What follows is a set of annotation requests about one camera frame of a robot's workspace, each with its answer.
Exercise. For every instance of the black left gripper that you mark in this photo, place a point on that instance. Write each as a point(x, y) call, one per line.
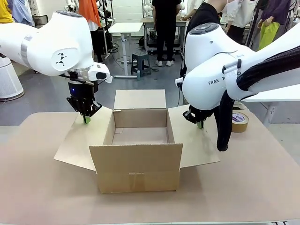
point(82, 98)

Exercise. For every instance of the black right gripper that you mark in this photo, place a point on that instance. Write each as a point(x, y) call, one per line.
point(195, 116)

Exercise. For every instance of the brown cardboard box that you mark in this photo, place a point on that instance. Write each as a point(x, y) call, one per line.
point(138, 154)

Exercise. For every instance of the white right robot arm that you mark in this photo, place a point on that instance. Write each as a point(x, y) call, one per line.
point(211, 61)

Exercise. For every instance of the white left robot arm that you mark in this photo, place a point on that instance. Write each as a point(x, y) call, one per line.
point(47, 44)

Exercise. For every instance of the brown packing tape roll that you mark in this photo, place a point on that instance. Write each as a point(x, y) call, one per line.
point(240, 122)

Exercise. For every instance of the grey plastic stool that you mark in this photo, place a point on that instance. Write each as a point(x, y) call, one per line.
point(140, 62)

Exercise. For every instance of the white side table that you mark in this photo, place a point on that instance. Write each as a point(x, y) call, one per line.
point(274, 95)

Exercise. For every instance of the white round air purifier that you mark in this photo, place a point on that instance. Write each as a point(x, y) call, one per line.
point(9, 79)

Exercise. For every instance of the white height-adjustable desk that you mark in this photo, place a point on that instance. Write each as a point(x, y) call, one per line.
point(126, 28)

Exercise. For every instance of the bystander in black clothes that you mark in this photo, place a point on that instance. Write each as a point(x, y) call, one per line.
point(165, 30)

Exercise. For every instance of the metal workbench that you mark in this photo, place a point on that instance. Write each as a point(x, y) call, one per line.
point(150, 35)

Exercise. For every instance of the bystander in orange top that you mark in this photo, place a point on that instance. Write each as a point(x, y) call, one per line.
point(90, 11)

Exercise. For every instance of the yellow-green bag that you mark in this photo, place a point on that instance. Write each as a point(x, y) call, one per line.
point(268, 35)

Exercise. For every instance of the bystander in white jacket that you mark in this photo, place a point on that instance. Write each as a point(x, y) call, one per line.
point(239, 18)

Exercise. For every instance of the bystander in blue shirt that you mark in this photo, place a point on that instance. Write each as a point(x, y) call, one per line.
point(22, 11)

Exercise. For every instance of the bystander in yellow shirt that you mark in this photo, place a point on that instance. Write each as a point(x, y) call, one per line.
point(5, 11)

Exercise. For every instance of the bystander in purple top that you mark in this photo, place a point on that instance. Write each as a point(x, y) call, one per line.
point(279, 11)

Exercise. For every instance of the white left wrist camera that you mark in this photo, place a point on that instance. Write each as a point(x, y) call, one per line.
point(99, 72)

